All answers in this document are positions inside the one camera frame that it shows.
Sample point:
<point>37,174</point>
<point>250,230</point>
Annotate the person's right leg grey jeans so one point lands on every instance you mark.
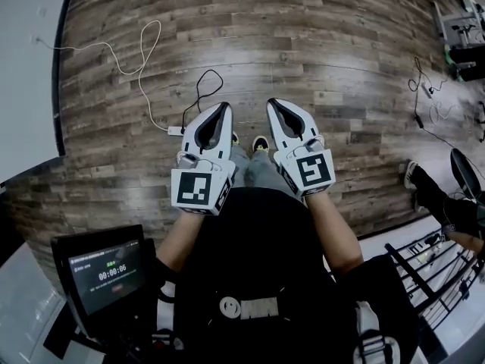
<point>263,169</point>

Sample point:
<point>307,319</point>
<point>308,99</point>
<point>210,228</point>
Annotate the black metal railing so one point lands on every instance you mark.
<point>409,275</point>

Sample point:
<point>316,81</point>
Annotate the person's left black yellow shoe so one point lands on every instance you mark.
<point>235,138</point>

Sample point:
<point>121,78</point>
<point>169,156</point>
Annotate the person's leg grey jeans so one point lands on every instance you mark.
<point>263,169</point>
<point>240,165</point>

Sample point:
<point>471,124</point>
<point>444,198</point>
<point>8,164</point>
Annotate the person's left leg grey jeans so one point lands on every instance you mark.
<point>240,165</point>

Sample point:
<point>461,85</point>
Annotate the grey metal desk frame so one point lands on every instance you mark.
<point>439,21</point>

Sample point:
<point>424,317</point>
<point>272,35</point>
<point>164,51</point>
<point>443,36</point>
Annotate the person's black yellow shoe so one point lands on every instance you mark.
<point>235,138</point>
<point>260,143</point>

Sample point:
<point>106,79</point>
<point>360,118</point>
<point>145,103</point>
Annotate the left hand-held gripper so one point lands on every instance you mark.
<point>191,188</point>

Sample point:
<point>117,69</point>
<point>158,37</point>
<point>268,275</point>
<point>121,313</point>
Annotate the white power strip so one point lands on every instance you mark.
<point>174,131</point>
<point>427,89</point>

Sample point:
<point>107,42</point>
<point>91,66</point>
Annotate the person's black clothed torso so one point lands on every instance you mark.
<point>257,241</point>

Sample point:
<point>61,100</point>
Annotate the person's right forearm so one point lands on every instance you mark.
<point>333,233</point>

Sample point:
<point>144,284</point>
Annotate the black timer monitor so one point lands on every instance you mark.
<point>110,271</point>

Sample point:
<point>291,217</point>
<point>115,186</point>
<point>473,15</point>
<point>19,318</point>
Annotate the person's left forearm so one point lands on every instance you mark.
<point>182,237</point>

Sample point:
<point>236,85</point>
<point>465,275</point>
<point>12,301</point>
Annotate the person's right black yellow shoe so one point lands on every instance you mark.
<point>260,143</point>

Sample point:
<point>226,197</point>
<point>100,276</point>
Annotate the white wall socket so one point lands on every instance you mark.
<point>38,39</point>

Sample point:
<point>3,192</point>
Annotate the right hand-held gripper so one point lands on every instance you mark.
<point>314,171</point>

